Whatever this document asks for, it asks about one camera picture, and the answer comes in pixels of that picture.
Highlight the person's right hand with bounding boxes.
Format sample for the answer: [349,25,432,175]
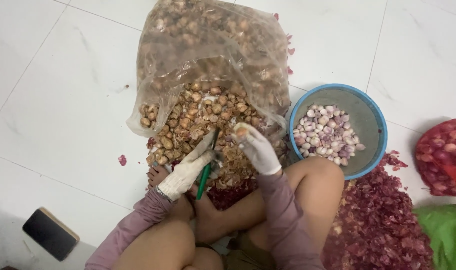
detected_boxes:
[232,125,283,176]

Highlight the person's left hand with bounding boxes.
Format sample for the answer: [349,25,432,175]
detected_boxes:
[157,149,224,202]

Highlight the half peeled shallot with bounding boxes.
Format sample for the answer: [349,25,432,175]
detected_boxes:
[233,122,250,138]

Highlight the green handled knife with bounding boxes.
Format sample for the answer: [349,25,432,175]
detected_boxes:
[190,127,221,201]

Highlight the pile of unpeeled brown shallots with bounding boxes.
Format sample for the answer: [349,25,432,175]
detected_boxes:
[139,82,290,190]

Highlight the person's right leg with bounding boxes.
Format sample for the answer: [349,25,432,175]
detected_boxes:
[147,156,345,253]

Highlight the person's leg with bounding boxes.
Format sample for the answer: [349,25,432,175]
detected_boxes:
[111,218,226,270]
[147,156,345,253]

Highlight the heap of peeled shallots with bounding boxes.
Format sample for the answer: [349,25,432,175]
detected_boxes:
[292,104,367,167]

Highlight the clear plastic bag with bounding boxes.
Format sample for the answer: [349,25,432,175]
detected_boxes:
[125,0,292,152]

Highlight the person's left leg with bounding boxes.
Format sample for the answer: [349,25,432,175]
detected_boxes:
[111,218,226,270]

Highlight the blue plastic basin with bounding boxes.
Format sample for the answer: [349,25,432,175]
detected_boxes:
[289,83,388,181]

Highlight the heap of red shallot skins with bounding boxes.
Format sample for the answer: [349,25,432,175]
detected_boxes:
[206,150,436,270]

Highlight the black phone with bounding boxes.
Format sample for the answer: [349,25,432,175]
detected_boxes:
[22,206,80,262]

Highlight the red mesh sack of shallots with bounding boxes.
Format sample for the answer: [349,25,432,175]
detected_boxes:
[415,118,456,198]

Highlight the green plastic bag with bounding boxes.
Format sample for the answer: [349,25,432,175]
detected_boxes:
[413,202,456,270]

